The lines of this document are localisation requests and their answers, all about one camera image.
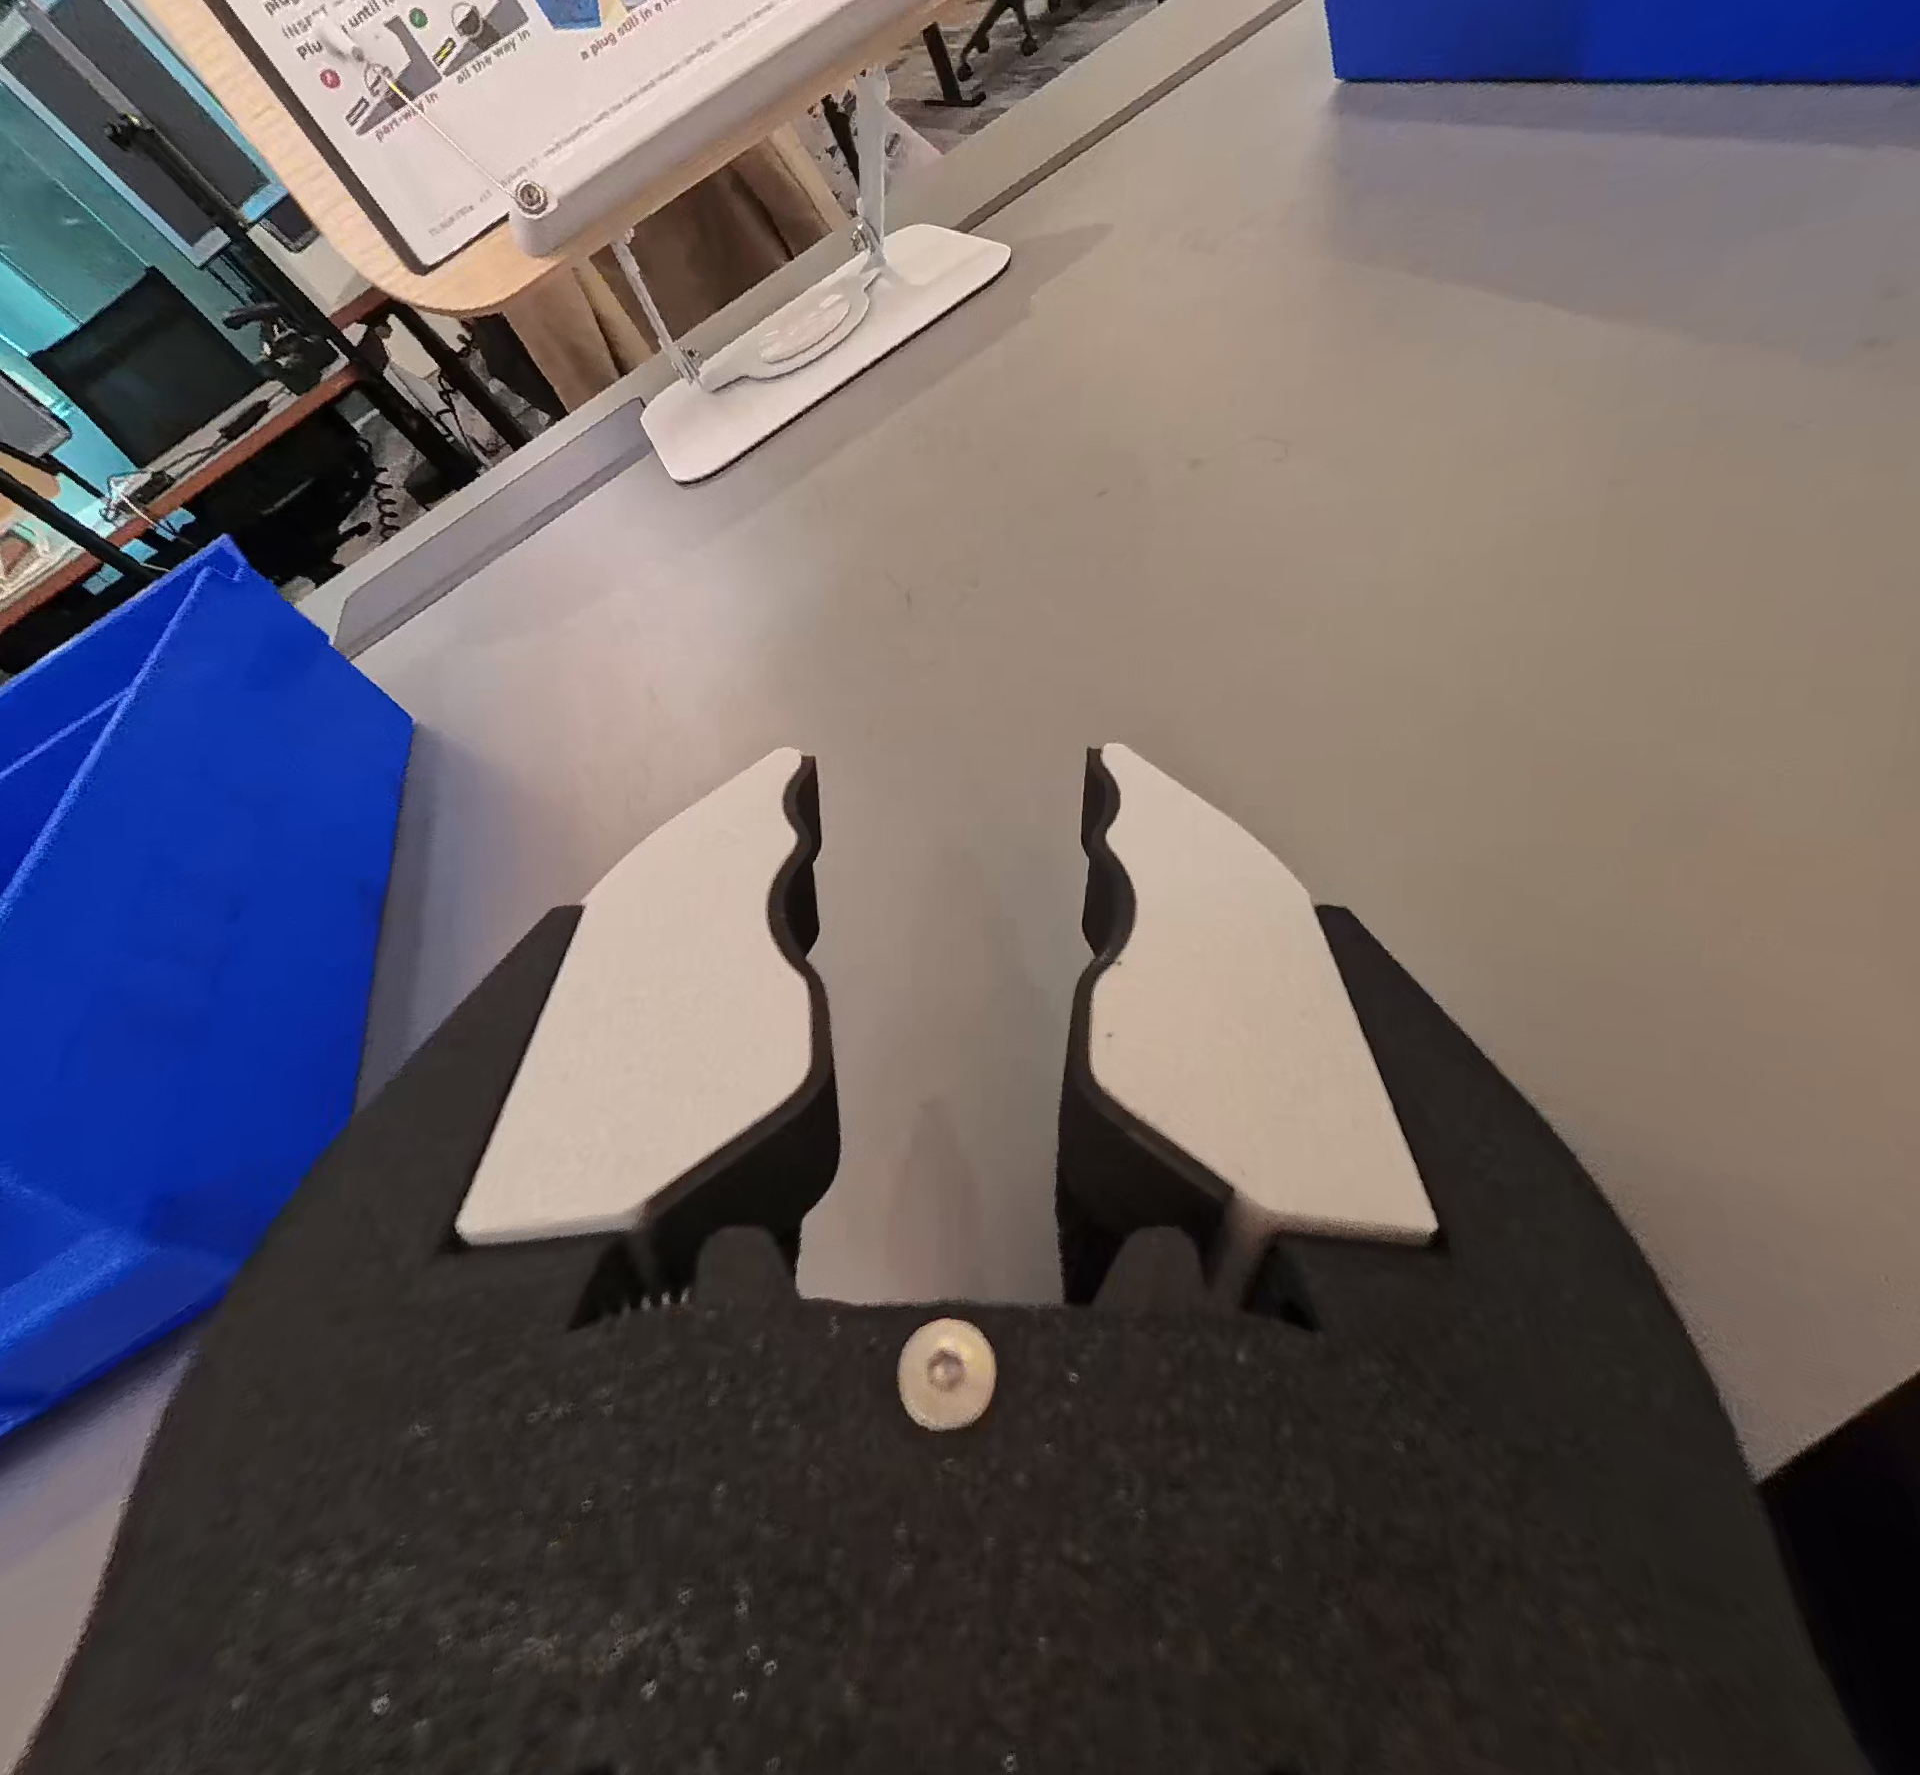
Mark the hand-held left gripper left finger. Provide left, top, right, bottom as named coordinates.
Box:
left=454, top=751, right=843, bottom=1249

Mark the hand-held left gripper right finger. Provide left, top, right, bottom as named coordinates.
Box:
left=1053, top=742, right=1440, bottom=1312

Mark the wood-edged white desk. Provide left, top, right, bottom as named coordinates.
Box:
left=0, top=282, right=395, bottom=637

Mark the white document stand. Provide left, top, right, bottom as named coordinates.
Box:
left=510, top=0, right=1015, bottom=486

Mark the black tripod stand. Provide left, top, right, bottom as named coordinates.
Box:
left=103, top=110, right=486, bottom=494

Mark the tan hanging cloth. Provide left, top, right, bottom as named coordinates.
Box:
left=510, top=132, right=858, bottom=419

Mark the printed instruction sheet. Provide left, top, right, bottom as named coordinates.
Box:
left=113, top=0, right=992, bottom=276

